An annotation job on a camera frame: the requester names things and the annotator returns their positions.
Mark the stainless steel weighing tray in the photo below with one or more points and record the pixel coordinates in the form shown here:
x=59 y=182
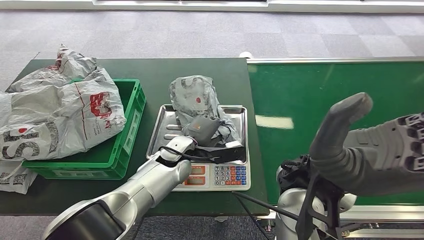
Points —
x=162 y=139

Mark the black right camera bracket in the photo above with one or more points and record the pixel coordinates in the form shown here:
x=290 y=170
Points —
x=306 y=212

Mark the green plastic crate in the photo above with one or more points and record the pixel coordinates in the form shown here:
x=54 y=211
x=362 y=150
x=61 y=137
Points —
x=129 y=139

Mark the white round roller cap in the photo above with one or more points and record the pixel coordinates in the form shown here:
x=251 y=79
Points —
x=245 y=54

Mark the grey plastic mailer package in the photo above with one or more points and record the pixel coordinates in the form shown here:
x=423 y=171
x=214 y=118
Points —
x=195 y=96

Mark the large grey red-print mailer bag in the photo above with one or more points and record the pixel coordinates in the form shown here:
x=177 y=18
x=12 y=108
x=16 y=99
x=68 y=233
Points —
x=66 y=106

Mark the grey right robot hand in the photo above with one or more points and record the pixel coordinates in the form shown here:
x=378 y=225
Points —
x=381 y=159

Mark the grey mailer bag black letters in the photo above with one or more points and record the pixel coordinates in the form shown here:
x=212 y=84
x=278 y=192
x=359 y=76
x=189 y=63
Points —
x=30 y=145

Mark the crumpled grey mailer bag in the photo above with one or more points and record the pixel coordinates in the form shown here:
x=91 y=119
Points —
x=69 y=66

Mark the white electronic scale base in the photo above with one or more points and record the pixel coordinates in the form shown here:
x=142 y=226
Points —
x=232 y=177

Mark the small grey mailer bag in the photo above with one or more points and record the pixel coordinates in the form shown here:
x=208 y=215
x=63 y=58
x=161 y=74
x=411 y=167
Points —
x=16 y=179

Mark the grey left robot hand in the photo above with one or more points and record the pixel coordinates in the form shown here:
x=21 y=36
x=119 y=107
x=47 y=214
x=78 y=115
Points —
x=202 y=130

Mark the green conveyor belt machine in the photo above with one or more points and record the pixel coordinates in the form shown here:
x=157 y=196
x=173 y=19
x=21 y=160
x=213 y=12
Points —
x=298 y=99

